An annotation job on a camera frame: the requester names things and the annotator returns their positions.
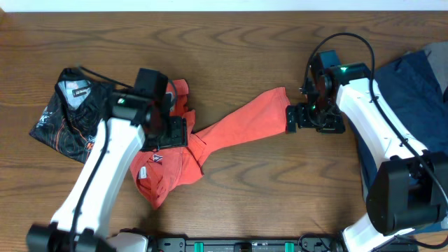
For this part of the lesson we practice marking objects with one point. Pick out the black patterned folded garment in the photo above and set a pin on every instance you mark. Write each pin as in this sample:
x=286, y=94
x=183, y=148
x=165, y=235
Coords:
x=69, y=122

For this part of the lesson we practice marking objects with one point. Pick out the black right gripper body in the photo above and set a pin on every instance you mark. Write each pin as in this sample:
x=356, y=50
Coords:
x=322, y=114

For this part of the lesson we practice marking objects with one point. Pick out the navy blue garment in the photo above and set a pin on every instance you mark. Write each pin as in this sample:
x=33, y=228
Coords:
x=411, y=89

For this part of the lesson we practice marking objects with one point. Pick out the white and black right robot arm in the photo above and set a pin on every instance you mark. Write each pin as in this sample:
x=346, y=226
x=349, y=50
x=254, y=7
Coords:
x=409, y=190

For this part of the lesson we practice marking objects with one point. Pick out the red orange t-shirt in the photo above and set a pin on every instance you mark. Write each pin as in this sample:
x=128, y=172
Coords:
x=157, y=173

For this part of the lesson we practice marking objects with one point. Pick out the grey garment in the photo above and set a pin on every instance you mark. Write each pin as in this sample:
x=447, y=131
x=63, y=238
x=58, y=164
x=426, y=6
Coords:
x=436, y=54

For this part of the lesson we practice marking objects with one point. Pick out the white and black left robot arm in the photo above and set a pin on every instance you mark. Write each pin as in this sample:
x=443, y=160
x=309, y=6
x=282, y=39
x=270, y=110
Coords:
x=133, y=120

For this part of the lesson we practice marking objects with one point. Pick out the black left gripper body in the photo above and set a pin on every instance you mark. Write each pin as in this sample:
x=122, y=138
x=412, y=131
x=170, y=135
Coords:
x=176, y=134

